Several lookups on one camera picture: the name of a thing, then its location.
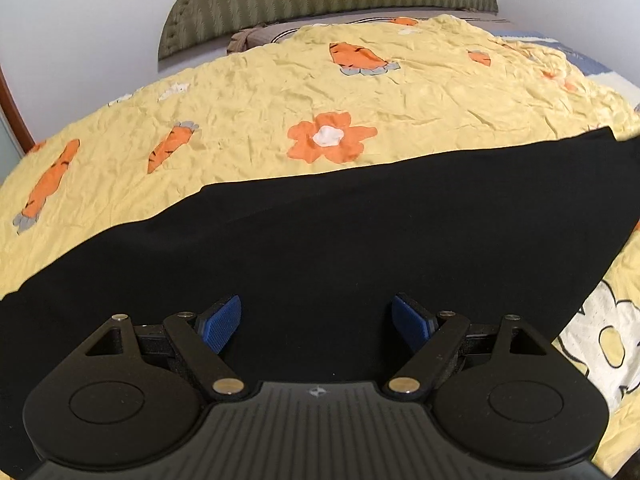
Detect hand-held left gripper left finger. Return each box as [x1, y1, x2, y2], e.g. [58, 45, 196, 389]
[85, 294, 247, 402]

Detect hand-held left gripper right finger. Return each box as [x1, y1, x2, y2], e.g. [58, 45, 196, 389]
[386, 294, 552, 402]

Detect black pants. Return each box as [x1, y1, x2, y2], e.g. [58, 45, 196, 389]
[0, 127, 630, 436]

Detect yellow carrot print blanket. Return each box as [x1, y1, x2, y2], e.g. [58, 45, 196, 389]
[0, 12, 640, 466]

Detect frosted glass door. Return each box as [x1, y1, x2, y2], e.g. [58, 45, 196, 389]
[0, 110, 23, 181]

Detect grey bed sheet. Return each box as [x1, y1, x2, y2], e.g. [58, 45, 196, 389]
[226, 7, 516, 56]

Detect blue white bed sheet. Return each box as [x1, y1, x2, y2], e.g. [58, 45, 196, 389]
[495, 30, 640, 111]

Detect wooden door frame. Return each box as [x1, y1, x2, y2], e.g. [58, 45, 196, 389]
[0, 67, 36, 156]

